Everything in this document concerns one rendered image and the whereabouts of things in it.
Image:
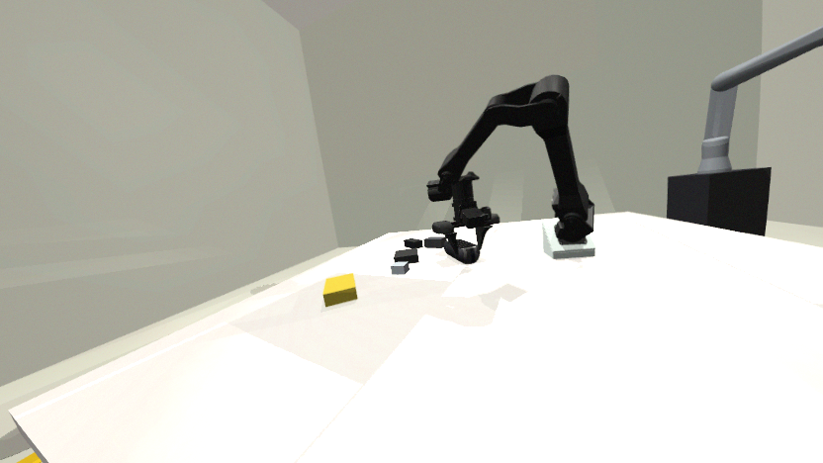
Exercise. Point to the yellow rectangular block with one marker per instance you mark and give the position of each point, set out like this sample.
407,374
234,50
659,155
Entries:
339,289

